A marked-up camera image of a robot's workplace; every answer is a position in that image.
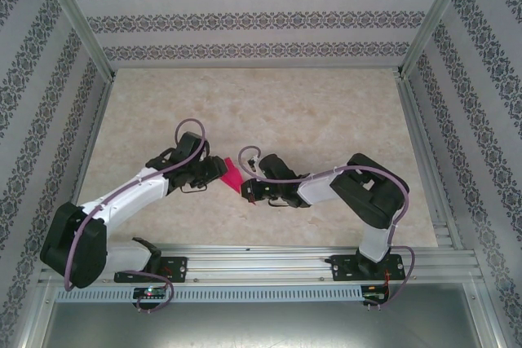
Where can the small controller circuit board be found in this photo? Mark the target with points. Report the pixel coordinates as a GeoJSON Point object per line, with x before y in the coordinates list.
{"type": "Point", "coordinates": [151, 293]}
{"type": "Point", "coordinates": [377, 297]}

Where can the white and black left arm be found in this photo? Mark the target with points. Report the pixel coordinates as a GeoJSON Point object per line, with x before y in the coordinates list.
{"type": "Point", "coordinates": [77, 246]}

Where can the grey metal sheet panel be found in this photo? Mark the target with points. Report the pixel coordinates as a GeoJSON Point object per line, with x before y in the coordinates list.
{"type": "Point", "coordinates": [261, 327]}

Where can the wide aluminium extrusion rail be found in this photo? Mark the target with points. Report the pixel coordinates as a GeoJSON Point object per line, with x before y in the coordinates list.
{"type": "Point", "coordinates": [261, 266]}

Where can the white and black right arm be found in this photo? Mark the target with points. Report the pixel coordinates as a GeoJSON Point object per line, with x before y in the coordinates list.
{"type": "Point", "coordinates": [371, 193]}

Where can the magenta cloth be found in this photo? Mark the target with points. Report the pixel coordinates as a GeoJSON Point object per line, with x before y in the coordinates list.
{"type": "Point", "coordinates": [231, 177]}

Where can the aluminium frame rail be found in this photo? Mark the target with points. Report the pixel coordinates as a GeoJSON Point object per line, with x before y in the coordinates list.
{"type": "Point", "coordinates": [90, 148]}
{"type": "Point", "coordinates": [428, 160]}

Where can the aluminium frame post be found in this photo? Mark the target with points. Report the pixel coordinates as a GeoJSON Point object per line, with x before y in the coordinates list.
{"type": "Point", "coordinates": [77, 18]}
{"type": "Point", "coordinates": [440, 18]}

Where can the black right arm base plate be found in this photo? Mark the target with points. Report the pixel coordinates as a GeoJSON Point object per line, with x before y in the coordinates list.
{"type": "Point", "coordinates": [342, 268]}

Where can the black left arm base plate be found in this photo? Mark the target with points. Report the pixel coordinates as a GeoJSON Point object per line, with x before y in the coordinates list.
{"type": "Point", "coordinates": [177, 270]}

